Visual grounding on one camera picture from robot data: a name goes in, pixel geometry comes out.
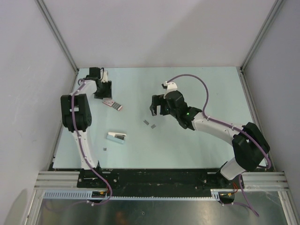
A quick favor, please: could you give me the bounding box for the red white staple box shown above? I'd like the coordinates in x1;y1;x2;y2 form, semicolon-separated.
102;99;123;111

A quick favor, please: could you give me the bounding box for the light blue white stapler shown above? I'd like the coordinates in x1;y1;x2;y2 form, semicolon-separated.
106;132;127;144

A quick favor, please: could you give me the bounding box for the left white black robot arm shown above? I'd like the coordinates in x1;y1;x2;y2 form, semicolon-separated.
60;67;112;170

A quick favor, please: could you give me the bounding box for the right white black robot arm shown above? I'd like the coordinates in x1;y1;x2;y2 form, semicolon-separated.
150;90;270;188

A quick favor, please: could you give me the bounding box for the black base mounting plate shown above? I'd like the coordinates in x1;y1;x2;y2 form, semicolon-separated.
77;168;244;198

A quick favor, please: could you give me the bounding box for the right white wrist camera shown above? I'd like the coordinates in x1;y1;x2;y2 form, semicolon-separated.
162;81;178;96

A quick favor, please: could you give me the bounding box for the left aluminium frame post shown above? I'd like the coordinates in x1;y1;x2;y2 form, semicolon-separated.
34;0;79;75

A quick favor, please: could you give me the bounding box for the aluminium frame post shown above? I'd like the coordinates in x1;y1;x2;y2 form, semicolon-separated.
239;0;285;75
34;0;79;75

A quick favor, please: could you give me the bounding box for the white slotted cable duct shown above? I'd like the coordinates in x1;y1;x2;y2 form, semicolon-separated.
42;189;222;202

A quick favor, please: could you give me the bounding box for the aluminium front rail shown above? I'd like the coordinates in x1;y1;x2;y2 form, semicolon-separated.
34;171;290;191

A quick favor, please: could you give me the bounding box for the right aluminium frame post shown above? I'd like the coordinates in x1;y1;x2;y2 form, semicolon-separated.
239;0;285;75

